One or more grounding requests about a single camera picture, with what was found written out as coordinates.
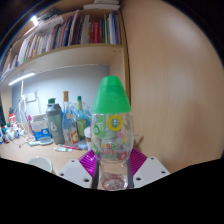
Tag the red and white canister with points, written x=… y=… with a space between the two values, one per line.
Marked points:
x=12 y=119

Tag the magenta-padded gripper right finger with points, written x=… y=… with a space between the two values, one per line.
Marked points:
x=151 y=169

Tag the clear bottle with yellow cap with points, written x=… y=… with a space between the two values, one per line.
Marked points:
x=69 y=128

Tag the light blue hairbrush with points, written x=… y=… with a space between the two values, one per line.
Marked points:
x=41 y=142

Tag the green glass bottle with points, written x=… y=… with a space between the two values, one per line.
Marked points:
x=81 y=123

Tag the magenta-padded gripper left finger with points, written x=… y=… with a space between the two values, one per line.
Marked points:
x=73 y=170

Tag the pink pen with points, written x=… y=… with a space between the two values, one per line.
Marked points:
x=68 y=146

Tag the blue and white box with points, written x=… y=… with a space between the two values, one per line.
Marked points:
x=40 y=128

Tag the white and green tube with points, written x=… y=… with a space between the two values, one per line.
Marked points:
x=63 y=149

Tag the white desk lamp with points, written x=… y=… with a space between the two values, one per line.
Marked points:
x=21 y=78

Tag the wooden shelf unit with books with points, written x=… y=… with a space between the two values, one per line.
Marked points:
x=83 y=55

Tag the clear bottle with green cap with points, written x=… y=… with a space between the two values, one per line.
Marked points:
x=111 y=100

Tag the jar with white lid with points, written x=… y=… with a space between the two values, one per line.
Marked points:
x=88 y=136

